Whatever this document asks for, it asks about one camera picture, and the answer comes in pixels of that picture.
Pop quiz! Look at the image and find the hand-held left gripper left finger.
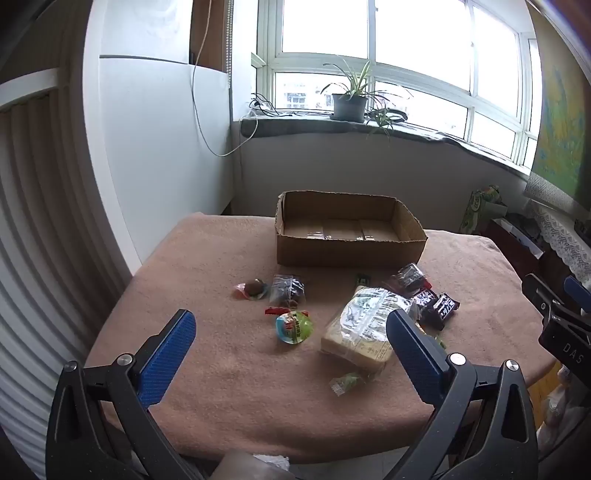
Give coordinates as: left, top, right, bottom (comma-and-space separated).
46, 308, 197, 480

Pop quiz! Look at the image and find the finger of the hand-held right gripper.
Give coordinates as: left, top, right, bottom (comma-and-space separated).
563, 275, 591, 318
522, 273, 566, 320

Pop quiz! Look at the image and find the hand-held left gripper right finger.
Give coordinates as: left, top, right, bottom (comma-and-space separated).
385, 309, 539, 480

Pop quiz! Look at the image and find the dark chocolate bar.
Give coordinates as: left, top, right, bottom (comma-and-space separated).
434, 292, 461, 321
412, 288, 446, 330

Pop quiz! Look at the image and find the bagged sliced bread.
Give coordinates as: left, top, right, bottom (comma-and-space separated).
321, 285, 419, 372

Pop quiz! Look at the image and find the clear-wrapped green candy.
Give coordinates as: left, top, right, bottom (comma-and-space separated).
329, 371, 377, 397

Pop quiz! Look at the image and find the clear red-edged dried fruit packet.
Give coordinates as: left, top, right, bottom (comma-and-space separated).
385, 263, 432, 294

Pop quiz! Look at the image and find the brown jelly cup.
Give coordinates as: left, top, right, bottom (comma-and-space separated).
233, 278, 269, 300

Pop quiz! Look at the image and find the green jelly cup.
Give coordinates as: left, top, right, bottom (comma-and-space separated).
276, 310, 317, 346

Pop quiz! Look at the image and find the small clear dried fruit packet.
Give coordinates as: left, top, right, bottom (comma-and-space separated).
269, 274, 307, 308

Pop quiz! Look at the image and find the cardboard box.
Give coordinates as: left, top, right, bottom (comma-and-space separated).
276, 190, 428, 267

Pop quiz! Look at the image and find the white lace cloth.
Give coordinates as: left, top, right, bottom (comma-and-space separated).
524, 173, 591, 282

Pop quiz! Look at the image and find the pale plastic bag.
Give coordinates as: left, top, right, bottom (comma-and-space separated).
538, 364, 591, 444

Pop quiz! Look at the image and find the green carton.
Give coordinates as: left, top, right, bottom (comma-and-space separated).
459, 185, 509, 234

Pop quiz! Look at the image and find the white ribbed panel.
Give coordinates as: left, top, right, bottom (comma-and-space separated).
0, 69, 134, 462

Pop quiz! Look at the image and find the white refrigerator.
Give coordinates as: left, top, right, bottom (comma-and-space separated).
82, 0, 234, 278

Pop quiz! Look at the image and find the small trailing plant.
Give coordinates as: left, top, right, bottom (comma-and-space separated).
365, 107, 407, 139

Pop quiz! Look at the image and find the potted spider plant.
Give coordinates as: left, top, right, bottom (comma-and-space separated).
320, 56, 411, 123

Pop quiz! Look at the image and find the white power strip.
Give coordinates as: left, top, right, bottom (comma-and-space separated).
249, 92, 280, 117

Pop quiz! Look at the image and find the white framed window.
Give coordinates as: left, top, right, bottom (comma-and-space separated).
252, 0, 543, 169

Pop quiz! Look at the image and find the yellow wall poster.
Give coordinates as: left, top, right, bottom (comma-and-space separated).
531, 28, 591, 199

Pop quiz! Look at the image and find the white cable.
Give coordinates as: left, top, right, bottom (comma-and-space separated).
189, 0, 259, 158

